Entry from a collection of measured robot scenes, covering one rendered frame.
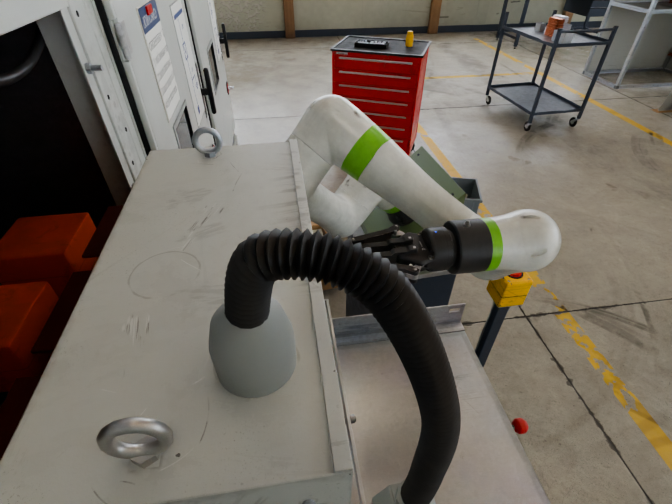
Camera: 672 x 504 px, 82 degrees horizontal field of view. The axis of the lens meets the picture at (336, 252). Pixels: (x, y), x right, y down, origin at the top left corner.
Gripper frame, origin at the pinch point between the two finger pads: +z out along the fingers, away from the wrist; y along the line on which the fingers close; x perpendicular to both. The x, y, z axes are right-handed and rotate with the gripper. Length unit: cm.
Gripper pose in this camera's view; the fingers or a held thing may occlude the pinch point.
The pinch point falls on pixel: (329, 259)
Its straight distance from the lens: 63.9
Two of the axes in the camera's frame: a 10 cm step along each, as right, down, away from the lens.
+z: -9.9, 0.9, -1.1
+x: 0.0, -7.6, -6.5
